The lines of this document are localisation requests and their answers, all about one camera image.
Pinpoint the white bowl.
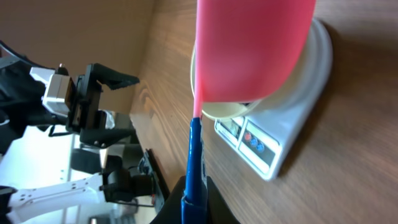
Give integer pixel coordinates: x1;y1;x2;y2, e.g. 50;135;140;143
190;47;262;120

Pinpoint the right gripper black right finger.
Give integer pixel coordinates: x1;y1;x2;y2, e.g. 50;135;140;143
206;176;240;224

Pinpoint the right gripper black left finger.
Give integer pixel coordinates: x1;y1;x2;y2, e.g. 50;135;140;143
150;176;185;224

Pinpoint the white digital kitchen scale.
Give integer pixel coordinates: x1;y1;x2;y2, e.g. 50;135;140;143
214;19;333;181

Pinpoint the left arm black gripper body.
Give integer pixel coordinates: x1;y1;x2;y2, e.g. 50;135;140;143
66;63;108;133

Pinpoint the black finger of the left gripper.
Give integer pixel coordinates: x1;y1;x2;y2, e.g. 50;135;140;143
80;129;136;148
93;63;140;90

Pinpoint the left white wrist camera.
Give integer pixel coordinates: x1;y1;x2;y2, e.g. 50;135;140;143
30;64;75;118

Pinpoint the pink scoop blue handle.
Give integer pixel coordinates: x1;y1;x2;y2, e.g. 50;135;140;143
181;0;315;223

